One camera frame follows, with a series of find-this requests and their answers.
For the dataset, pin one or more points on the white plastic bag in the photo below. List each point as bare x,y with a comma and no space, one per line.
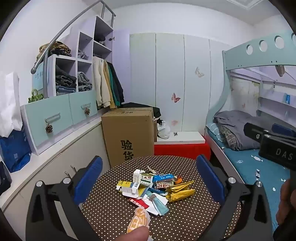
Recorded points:
163,131

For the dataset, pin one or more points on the orange snack wrapper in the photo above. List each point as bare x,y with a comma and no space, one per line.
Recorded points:
138,220

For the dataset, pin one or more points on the white curved low cabinet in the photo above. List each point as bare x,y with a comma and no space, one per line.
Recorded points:
46,176

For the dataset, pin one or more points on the teal drawer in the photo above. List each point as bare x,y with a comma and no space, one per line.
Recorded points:
81,107
44,129

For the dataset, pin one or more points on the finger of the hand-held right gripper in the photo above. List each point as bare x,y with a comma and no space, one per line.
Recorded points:
281,129

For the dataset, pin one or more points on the gold foil wrapper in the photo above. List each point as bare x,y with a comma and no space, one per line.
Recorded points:
181,192

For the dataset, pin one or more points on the faint pink butterfly sticker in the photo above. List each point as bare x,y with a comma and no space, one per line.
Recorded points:
174,122

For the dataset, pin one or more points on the white paper bag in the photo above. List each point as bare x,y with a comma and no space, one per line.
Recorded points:
9,104

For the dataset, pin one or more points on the pale butterfly sticker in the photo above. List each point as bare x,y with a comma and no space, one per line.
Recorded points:
199,72

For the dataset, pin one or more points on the black hanging coat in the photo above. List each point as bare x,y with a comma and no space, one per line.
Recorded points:
118,85

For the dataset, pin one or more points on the blue shopping bag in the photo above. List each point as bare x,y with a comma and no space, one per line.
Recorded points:
13,150

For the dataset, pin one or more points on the lilac cubby stair shelf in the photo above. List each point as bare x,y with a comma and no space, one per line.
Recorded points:
74,62

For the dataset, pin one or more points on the teal bunk bed frame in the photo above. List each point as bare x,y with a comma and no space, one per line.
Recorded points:
238,58

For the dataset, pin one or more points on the green hair claw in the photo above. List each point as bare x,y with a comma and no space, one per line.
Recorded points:
35,96

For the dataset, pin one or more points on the red and white packet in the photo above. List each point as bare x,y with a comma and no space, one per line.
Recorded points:
138,203

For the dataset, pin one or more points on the person's left hand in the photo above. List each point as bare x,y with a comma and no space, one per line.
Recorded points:
140,235

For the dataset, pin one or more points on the teal quilted bed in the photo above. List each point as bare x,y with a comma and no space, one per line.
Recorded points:
249,166

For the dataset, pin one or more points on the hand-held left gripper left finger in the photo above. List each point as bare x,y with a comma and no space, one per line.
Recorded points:
89,178

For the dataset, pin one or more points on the white cubby shelf with clothes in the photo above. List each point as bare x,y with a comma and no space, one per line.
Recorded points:
69,23

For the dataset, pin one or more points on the light blue pillow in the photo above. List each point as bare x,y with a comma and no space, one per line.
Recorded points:
212,131

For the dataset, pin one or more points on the cream hanging jacket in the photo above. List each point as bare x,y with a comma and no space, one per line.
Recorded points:
101,83

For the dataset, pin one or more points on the white wardrobe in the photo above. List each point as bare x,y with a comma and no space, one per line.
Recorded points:
171,69

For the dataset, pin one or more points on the small blue box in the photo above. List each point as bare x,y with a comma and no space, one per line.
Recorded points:
288,99

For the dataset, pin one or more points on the folded dark clothes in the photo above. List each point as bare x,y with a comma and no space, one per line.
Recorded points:
64,80

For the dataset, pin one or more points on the lilac wardrobe door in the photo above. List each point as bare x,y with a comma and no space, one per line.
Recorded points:
121,69

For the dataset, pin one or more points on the person's right hand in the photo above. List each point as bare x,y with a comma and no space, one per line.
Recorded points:
288,204

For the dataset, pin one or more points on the brown and yellow clothes pile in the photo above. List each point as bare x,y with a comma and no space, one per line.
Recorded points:
55,49

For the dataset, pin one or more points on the blue snack wrapper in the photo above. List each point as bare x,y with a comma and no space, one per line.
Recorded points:
163,178

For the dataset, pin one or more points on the red bench with white top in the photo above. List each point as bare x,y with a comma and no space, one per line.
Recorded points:
182,148

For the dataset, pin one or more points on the green hanging garment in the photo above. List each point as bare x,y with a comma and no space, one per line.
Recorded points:
112,83

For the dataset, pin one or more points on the red patterned wrapper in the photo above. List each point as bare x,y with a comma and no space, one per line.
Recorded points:
164,184

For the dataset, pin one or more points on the white and green medicine box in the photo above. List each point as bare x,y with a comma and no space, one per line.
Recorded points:
141,178

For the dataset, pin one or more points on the grey quilt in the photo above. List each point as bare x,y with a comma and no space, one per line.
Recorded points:
240,120

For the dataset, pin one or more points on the black clothing pile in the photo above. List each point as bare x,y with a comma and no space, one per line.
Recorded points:
148,106

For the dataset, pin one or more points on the folded grey jeans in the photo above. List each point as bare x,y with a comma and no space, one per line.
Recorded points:
84,82

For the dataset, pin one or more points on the large cardboard box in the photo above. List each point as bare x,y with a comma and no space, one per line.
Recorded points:
127,136

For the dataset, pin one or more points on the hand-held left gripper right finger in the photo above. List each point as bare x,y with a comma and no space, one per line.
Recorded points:
211,178

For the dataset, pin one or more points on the yellow and white carton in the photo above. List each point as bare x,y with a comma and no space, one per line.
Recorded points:
126,185

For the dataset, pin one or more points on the black bag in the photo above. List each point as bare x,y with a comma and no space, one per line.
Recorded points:
4,178

